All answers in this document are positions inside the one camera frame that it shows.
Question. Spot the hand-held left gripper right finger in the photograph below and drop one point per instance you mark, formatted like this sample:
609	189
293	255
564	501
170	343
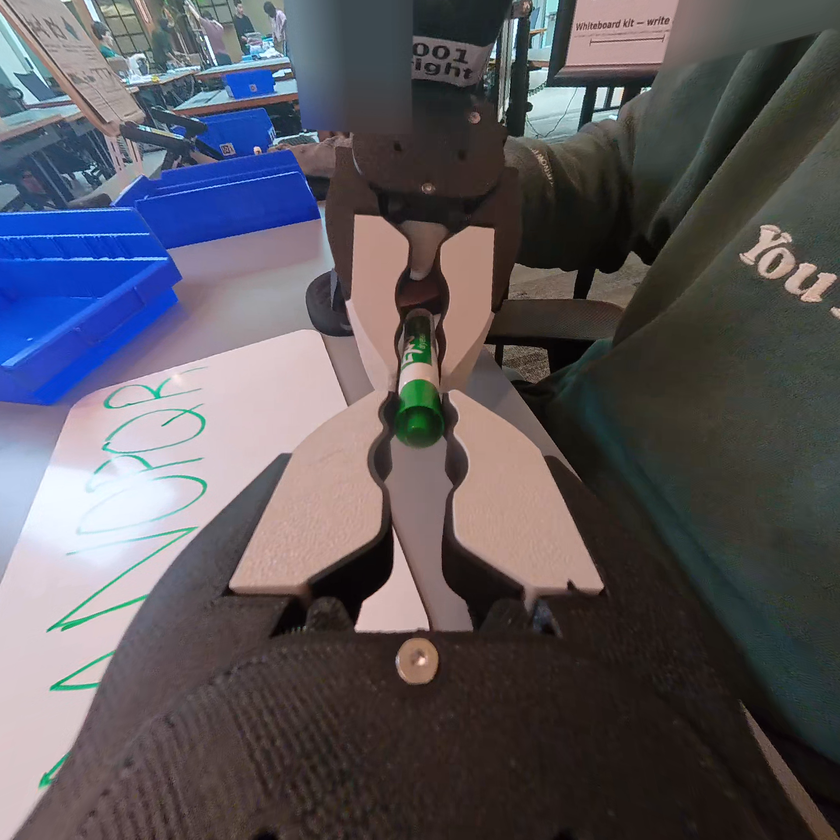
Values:
525	512

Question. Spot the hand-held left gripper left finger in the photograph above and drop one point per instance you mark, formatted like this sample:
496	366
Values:
322	512

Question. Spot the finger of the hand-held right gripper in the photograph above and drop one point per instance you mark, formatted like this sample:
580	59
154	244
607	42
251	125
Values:
374	289
470	289

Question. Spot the green dry-erase marker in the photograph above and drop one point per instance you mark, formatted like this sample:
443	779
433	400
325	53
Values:
419	339

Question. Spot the green marker cap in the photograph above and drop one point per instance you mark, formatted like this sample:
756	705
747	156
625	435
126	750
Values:
420	410

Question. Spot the white whiteboard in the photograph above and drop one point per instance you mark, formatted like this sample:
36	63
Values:
131	525

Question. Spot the blue plastic bin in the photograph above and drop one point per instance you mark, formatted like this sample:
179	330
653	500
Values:
230	131
250	83
223	197
79	302

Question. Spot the framed whiteboard kit sign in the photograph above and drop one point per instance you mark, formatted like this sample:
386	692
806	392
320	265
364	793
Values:
617	33

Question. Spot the person's right hand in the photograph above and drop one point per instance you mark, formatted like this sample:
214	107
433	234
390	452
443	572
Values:
315	158

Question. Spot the black office chair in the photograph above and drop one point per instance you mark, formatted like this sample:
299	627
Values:
558	322

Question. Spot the wooden desk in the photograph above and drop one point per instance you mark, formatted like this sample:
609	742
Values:
46	145
230	95

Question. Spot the green sweatshirt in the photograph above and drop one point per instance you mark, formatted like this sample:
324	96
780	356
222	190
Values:
709	394

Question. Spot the wooden sign board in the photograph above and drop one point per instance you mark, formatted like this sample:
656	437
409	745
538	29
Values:
85	59

